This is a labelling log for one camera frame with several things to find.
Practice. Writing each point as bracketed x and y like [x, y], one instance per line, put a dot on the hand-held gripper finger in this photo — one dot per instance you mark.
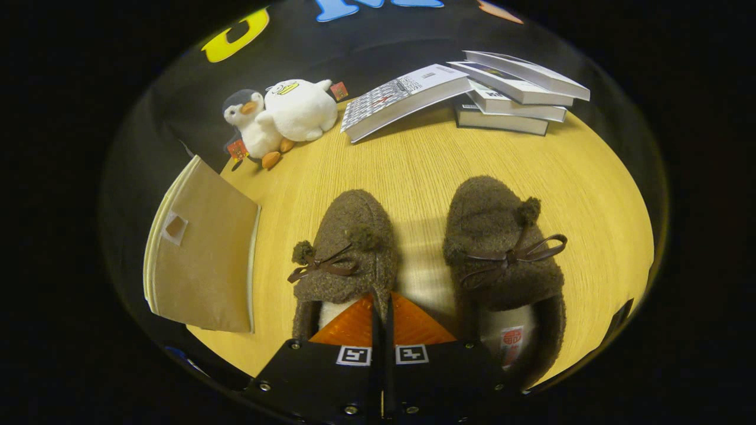
[376, 354]
[390, 354]

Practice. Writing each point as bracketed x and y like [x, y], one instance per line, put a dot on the brown fuzzy shoe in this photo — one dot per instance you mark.
[354, 224]
[490, 218]

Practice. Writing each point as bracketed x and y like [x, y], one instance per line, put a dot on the beige fabric storage box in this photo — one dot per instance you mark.
[207, 254]

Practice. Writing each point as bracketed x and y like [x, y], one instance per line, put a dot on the penguin plush toy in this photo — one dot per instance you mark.
[257, 133]

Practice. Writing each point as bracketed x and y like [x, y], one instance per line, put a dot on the white duck plush toy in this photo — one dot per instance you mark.
[304, 109]

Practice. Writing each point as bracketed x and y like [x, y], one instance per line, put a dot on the patterned cover book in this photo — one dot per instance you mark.
[401, 97]

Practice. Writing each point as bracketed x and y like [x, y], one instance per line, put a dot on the white paperback book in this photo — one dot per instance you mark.
[514, 109]

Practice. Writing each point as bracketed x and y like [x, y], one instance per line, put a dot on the white book dark photo cover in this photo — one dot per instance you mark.
[531, 74]

